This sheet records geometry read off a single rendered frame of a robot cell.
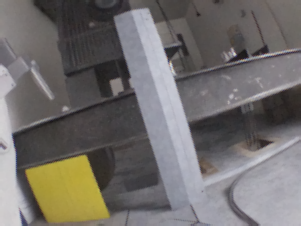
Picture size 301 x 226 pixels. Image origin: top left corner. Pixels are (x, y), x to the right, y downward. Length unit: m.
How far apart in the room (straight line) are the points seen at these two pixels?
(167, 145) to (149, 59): 0.41
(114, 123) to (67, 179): 0.44
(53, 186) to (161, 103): 0.81
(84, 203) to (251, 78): 1.28
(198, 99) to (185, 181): 0.45
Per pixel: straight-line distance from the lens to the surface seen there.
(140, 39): 0.85
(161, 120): 0.77
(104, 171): 1.33
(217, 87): 1.03
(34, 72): 0.27
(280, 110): 2.25
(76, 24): 1.16
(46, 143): 1.17
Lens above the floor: 0.51
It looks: 1 degrees up
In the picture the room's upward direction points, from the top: 17 degrees counter-clockwise
